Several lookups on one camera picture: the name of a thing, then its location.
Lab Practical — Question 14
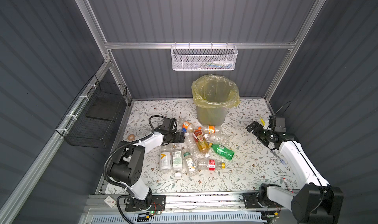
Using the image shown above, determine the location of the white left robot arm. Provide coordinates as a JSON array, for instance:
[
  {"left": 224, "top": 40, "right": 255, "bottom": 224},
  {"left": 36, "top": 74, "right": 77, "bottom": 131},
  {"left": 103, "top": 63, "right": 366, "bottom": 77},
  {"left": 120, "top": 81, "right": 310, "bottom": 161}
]
[{"left": 102, "top": 131, "right": 185, "bottom": 204}]

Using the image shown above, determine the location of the mesh waste bin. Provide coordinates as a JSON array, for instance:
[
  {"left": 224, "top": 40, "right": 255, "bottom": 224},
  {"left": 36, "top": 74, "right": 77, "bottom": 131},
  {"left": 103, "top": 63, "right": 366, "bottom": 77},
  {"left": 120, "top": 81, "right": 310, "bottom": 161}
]
[{"left": 194, "top": 79, "right": 235, "bottom": 127}]

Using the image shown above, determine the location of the orange label bottle right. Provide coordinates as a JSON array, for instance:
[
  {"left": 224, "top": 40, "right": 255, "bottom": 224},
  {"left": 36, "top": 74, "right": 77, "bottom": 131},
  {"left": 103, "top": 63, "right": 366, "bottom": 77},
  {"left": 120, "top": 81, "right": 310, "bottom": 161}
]
[{"left": 198, "top": 125, "right": 223, "bottom": 134}]

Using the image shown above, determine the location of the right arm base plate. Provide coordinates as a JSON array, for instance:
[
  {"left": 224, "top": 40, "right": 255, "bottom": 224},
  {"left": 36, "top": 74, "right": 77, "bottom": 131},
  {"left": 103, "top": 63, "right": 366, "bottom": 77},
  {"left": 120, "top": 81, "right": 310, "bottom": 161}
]
[{"left": 242, "top": 192, "right": 268, "bottom": 209}]

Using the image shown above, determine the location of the yellow bin liner bag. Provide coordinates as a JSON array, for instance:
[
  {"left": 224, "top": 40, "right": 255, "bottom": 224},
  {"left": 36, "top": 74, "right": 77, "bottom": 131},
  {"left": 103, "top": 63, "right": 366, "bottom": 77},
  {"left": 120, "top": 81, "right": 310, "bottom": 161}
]
[{"left": 192, "top": 75, "right": 240, "bottom": 109}]

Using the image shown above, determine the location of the white wire wall basket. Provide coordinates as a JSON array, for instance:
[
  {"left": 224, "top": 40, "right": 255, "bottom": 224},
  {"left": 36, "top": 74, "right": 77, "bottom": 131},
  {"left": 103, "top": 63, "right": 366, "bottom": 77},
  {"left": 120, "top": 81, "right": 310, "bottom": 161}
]
[{"left": 170, "top": 45, "right": 238, "bottom": 71}]

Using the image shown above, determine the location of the green cap clear bottle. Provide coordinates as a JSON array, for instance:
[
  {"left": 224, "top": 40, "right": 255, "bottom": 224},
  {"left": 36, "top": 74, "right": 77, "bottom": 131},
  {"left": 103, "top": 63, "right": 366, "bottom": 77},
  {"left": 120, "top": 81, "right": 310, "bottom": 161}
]
[{"left": 182, "top": 148, "right": 198, "bottom": 176}]

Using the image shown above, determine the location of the black wire wall basket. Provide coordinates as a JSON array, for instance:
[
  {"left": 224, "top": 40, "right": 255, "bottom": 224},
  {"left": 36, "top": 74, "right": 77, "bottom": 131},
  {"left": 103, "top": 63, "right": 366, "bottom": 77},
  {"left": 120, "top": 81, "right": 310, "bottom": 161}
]
[{"left": 56, "top": 76, "right": 128, "bottom": 149}]

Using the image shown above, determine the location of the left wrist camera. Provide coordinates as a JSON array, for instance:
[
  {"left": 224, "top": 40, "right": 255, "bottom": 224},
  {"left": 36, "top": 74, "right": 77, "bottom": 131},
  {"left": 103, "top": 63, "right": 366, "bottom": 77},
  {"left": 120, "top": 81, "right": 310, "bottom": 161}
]
[{"left": 162, "top": 118, "right": 177, "bottom": 131}]

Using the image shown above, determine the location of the white tube in basket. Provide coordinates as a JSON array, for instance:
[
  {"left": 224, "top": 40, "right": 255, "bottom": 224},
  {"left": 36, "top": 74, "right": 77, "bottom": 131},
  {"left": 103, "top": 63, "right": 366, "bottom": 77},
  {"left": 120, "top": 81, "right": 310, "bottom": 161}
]
[{"left": 209, "top": 60, "right": 234, "bottom": 69}]

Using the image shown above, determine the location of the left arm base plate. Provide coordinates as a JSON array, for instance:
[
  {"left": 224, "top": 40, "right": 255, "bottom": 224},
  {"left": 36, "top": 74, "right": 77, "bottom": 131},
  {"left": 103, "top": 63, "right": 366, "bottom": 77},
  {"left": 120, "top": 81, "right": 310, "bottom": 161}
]
[{"left": 124, "top": 195, "right": 166, "bottom": 212}]

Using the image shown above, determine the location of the green white label bottle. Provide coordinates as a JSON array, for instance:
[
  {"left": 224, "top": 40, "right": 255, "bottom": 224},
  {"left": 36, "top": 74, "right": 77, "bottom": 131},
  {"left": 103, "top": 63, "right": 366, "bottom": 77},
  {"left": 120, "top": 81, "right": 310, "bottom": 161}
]
[{"left": 172, "top": 149, "right": 183, "bottom": 179}]

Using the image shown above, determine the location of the orange label bottle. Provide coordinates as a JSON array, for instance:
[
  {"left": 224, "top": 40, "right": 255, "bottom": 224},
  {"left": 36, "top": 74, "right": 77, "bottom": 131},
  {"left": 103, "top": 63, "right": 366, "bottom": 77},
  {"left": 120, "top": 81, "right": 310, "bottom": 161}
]
[
  {"left": 177, "top": 118, "right": 196, "bottom": 133},
  {"left": 198, "top": 125, "right": 223, "bottom": 134}
]

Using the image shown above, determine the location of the red label yellow cap bottle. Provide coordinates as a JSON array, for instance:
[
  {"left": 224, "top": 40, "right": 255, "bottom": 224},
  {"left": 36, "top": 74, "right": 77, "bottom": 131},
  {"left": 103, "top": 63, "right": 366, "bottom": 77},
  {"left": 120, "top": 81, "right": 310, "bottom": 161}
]
[{"left": 197, "top": 159, "right": 225, "bottom": 171}]

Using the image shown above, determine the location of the green plastic bottle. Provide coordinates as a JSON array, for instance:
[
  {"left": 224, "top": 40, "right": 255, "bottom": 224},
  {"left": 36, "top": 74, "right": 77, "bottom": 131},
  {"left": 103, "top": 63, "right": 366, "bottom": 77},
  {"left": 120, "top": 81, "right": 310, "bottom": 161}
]
[{"left": 209, "top": 142, "right": 235, "bottom": 161}]

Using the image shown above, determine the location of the red yellow tea bottle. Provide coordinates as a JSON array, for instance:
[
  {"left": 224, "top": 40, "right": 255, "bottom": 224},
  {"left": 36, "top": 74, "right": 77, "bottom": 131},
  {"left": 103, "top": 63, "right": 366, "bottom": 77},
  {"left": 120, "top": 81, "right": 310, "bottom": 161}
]
[{"left": 193, "top": 130, "right": 210, "bottom": 154}]

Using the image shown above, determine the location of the blue pen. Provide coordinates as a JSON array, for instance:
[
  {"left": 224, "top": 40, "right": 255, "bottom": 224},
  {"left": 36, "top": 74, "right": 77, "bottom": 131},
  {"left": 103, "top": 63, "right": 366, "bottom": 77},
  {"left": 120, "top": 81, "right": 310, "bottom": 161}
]
[{"left": 270, "top": 150, "right": 286, "bottom": 165}]

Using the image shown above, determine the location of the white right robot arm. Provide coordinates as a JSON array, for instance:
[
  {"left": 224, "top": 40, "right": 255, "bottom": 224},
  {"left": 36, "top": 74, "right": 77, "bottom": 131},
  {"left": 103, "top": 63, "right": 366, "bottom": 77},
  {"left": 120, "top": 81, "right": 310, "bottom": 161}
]
[{"left": 246, "top": 121, "right": 344, "bottom": 224}]

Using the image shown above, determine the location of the orange label bottle left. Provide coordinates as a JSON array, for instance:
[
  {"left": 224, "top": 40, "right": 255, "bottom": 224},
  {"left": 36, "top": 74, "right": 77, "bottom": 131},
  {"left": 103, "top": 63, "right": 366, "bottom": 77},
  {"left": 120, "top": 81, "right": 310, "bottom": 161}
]
[{"left": 177, "top": 118, "right": 196, "bottom": 133}]

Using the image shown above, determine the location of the clear plastic bottle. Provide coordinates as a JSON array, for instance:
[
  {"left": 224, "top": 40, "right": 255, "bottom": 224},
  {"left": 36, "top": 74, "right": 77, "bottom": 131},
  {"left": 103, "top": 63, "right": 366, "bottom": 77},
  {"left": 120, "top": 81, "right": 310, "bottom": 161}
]
[{"left": 206, "top": 134, "right": 231, "bottom": 145}]

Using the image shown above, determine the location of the red marker pen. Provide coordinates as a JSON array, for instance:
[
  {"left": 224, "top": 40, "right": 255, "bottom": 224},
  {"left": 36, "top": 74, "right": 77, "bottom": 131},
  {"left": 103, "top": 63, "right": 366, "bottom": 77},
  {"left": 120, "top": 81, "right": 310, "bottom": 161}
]
[{"left": 282, "top": 178, "right": 294, "bottom": 193}]

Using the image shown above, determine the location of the yellow V label bottle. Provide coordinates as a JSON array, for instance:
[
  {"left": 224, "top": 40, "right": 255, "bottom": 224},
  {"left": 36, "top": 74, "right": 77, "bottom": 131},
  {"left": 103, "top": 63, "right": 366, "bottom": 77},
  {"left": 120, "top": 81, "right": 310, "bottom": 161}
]
[{"left": 159, "top": 145, "right": 172, "bottom": 173}]

